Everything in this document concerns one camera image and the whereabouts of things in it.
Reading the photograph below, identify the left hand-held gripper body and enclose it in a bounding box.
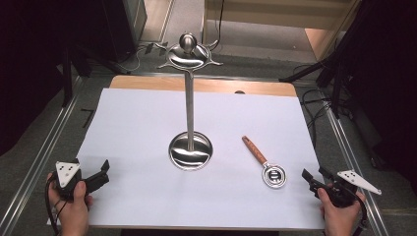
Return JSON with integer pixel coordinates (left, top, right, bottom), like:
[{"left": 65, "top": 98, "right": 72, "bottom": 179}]
[{"left": 52, "top": 158, "right": 88, "bottom": 202}]

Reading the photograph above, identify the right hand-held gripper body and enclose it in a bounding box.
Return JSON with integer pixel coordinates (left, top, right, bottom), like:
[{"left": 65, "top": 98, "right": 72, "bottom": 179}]
[{"left": 324, "top": 169, "right": 384, "bottom": 209}]

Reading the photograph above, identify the wooden-handled metal slotted spoon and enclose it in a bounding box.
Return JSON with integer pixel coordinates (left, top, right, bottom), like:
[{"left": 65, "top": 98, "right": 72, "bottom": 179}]
[{"left": 241, "top": 135, "right": 288, "bottom": 190}]

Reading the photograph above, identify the stainless steel utensil rack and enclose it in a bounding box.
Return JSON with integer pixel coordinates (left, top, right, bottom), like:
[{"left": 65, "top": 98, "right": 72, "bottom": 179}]
[{"left": 155, "top": 31, "right": 224, "bottom": 172}]

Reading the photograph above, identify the person's right hand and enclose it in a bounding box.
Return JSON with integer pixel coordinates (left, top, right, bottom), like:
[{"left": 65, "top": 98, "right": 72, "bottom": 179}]
[{"left": 316, "top": 182, "right": 367, "bottom": 236}]

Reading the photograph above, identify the person's left hand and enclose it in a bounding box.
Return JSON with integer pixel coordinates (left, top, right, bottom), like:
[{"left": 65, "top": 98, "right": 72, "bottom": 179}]
[{"left": 46, "top": 172, "right": 94, "bottom": 236}]

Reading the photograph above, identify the white paper sheet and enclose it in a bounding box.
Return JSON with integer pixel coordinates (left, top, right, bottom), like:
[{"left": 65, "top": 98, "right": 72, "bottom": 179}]
[{"left": 48, "top": 88, "right": 327, "bottom": 231}]

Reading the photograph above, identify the black metal stand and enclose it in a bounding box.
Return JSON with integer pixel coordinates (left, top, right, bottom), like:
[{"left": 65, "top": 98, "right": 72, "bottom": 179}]
[
  {"left": 278, "top": 0, "right": 373, "bottom": 120},
  {"left": 58, "top": 42, "right": 132, "bottom": 108}
]

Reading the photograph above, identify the black curtain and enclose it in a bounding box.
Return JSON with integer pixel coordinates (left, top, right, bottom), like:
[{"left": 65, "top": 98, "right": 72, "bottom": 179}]
[
  {"left": 0, "top": 0, "right": 127, "bottom": 156},
  {"left": 333, "top": 0, "right": 417, "bottom": 198}
]

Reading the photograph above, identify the dark cabinet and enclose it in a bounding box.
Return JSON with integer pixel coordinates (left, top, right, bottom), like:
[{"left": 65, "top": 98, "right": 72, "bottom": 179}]
[{"left": 101, "top": 0, "right": 149, "bottom": 63}]

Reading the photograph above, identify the beige wooden furniture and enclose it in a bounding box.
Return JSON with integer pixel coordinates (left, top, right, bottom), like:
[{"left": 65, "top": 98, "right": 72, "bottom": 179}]
[{"left": 201, "top": 0, "right": 363, "bottom": 63}]

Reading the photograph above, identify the metal floor rail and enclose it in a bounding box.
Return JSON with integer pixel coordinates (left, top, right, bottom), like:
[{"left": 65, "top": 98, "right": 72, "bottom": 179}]
[
  {"left": 0, "top": 76, "right": 84, "bottom": 236},
  {"left": 321, "top": 92, "right": 391, "bottom": 236}
]

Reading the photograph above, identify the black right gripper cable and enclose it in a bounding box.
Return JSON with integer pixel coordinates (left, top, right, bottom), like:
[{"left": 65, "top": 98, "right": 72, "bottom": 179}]
[{"left": 340, "top": 185, "right": 370, "bottom": 236}]

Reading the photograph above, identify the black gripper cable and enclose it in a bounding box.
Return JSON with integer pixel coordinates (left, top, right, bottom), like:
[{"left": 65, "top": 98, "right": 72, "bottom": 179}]
[
  {"left": 44, "top": 178, "right": 68, "bottom": 236},
  {"left": 340, "top": 185, "right": 370, "bottom": 236}
]

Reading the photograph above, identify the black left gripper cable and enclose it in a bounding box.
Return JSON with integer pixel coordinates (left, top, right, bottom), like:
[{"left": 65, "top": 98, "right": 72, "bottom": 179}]
[{"left": 44, "top": 178, "right": 68, "bottom": 236}]

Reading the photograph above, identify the black floor cable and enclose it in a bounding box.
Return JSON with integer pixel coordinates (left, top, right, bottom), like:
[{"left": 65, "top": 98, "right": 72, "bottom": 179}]
[{"left": 299, "top": 63, "right": 353, "bottom": 150}]

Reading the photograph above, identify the white floor cable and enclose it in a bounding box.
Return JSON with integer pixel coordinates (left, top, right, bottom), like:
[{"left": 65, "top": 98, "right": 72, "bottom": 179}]
[{"left": 114, "top": 40, "right": 170, "bottom": 74}]

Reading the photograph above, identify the black hanging cable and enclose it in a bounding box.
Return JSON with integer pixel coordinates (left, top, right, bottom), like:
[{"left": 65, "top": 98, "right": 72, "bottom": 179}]
[{"left": 208, "top": 0, "right": 227, "bottom": 52}]

